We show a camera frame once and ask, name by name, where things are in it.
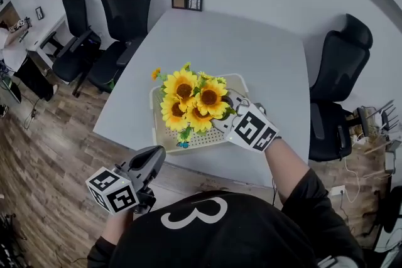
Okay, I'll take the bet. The black mesh office chair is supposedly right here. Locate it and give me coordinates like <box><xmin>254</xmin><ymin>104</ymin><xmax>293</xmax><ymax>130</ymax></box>
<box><xmin>308</xmin><ymin>13</ymin><xmax>374</xmax><ymax>163</ymax></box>
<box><xmin>39</xmin><ymin>0</ymin><xmax>102</xmax><ymax>98</ymax></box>
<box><xmin>86</xmin><ymin>0</ymin><xmax>153</xmax><ymax>94</ymax></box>

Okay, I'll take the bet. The grey white waist device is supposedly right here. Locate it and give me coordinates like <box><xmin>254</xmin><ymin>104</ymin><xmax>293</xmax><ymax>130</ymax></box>
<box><xmin>317</xmin><ymin>255</ymin><xmax>359</xmax><ymax>268</ymax></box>

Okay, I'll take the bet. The cream plastic basket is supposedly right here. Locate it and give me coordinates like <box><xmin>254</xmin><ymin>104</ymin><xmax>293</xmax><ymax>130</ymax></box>
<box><xmin>149</xmin><ymin>73</ymin><xmax>250</xmax><ymax>155</ymax></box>

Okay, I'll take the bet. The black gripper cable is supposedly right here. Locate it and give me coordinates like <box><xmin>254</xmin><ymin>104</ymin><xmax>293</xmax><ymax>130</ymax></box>
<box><xmin>271</xmin><ymin>178</ymin><xmax>279</xmax><ymax>206</ymax></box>

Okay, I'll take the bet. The yellow sunflower bouquet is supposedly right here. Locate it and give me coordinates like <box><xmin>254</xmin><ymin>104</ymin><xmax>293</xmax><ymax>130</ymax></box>
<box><xmin>151</xmin><ymin>62</ymin><xmax>236</xmax><ymax>148</ymax></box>

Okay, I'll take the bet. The long white cable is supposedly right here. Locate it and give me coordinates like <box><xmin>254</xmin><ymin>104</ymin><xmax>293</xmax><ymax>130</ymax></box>
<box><xmin>344</xmin><ymin>156</ymin><xmax>361</xmax><ymax>204</ymax></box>

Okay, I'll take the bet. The person's left forearm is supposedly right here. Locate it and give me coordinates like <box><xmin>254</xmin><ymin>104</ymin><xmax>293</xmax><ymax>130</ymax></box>
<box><xmin>102</xmin><ymin>210</ymin><xmax>134</xmax><ymax>245</ymax></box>

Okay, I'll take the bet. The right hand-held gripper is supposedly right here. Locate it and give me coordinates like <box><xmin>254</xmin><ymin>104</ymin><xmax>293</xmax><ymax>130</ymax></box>
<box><xmin>212</xmin><ymin>88</ymin><xmax>280</xmax><ymax>153</ymax></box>

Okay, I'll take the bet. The white side desk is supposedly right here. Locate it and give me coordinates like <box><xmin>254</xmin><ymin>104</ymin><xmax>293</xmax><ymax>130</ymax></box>
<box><xmin>26</xmin><ymin>14</ymin><xmax>68</xmax><ymax>70</ymax></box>

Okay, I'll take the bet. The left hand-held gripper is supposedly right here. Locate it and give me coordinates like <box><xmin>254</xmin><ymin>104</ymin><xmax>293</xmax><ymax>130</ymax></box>
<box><xmin>85</xmin><ymin>145</ymin><xmax>167</xmax><ymax>216</ymax></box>

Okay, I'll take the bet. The person's right forearm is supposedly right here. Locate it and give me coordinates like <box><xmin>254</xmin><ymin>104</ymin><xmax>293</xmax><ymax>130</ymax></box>
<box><xmin>265</xmin><ymin>137</ymin><xmax>311</xmax><ymax>204</ymax></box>

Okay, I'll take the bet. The black router with antennas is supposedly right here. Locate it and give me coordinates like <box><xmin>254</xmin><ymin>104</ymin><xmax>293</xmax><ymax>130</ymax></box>
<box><xmin>378</xmin><ymin>99</ymin><xmax>399</xmax><ymax>133</ymax></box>

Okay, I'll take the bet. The black double picture frame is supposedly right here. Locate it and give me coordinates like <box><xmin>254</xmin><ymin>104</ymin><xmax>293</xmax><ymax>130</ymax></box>
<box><xmin>171</xmin><ymin>0</ymin><xmax>204</xmax><ymax>12</ymax></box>

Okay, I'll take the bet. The person's black printed shirt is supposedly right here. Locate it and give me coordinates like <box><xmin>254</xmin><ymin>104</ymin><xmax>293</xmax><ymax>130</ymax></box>
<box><xmin>87</xmin><ymin>168</ymin><xmax>365</xmax><ymax>268</ymax></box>

